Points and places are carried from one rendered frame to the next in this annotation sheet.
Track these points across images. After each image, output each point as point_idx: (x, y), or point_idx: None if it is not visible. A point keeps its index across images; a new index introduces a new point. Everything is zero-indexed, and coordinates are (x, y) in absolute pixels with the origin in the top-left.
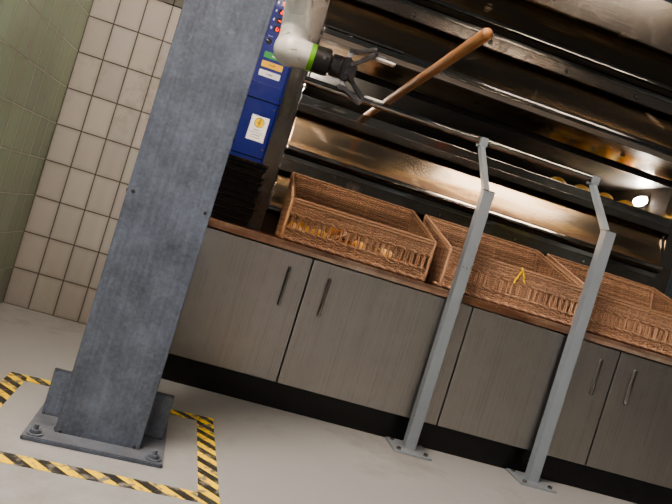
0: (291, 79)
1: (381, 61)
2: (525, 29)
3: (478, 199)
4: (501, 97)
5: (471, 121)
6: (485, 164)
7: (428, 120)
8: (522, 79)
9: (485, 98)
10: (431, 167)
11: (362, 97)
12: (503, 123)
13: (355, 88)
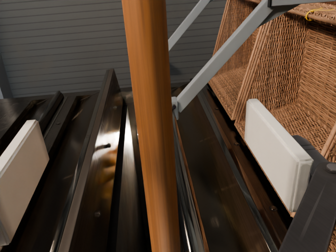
0: None
1: (12, 180)
2: None
3: (289, 0)
4: (82, 174)
5: (119, 248)
6: (211, 59)
7: (176, 162)
8: (51, 195)
9: (88, 193)
10: (216, 246)
11: (328, 173)
12: (112, 206)
13: (319, 241)
